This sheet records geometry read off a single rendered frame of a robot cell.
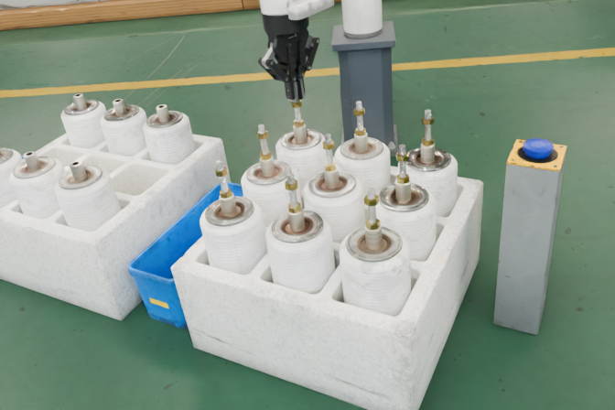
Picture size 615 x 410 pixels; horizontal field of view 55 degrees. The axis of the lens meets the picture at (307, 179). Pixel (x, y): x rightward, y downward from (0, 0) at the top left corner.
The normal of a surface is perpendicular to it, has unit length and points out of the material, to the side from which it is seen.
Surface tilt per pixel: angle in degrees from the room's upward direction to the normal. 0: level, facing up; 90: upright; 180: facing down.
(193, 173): 90
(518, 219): 90
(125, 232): 90
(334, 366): 90
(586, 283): 0
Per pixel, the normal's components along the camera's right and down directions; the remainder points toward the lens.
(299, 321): -0.46, 0.50
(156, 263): 0.88, 0.14
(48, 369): -0.11, -0.85
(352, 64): -0.07, 0.53
